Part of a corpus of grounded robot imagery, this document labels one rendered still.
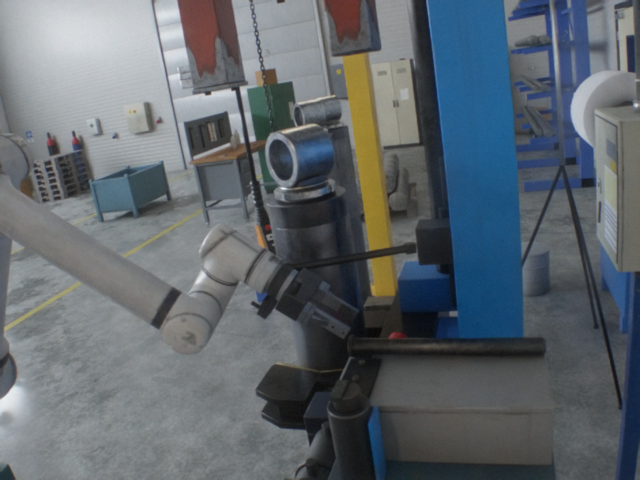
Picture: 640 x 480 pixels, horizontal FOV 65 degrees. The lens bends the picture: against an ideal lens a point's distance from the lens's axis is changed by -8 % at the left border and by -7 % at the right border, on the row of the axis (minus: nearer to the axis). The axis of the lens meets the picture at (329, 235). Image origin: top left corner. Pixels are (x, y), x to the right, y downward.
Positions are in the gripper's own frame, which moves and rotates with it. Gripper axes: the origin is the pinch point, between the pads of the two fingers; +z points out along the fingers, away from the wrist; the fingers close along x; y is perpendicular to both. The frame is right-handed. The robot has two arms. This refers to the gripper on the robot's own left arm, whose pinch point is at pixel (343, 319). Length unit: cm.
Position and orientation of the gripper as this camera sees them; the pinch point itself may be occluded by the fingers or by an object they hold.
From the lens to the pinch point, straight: 113.2
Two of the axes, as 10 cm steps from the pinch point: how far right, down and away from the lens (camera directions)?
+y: 4.4, -8.0, -4.1
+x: 2.7, -3.2, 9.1
